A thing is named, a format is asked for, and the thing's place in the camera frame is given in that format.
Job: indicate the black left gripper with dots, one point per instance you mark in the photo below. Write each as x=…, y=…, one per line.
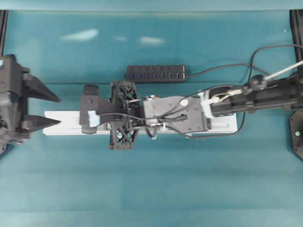
x=15, y=125

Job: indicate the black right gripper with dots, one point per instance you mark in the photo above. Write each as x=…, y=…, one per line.
x=125, y=120

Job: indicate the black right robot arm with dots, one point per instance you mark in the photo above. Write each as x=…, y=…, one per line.
x=192, y=116

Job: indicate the black USB hub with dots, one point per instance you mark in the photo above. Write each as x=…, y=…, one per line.
x=156, y=74

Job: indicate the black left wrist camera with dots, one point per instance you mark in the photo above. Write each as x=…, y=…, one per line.
x=11, y=75

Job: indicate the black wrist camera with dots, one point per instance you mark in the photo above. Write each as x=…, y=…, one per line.
x=91, y=108
x=11, y=75

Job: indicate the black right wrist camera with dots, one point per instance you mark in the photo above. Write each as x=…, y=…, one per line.
x=91, y=108

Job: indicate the aluminium extrusion rail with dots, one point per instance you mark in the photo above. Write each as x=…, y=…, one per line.
x=69, y=124

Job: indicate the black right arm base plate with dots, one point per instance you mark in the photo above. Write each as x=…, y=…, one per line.
x=296, y=133

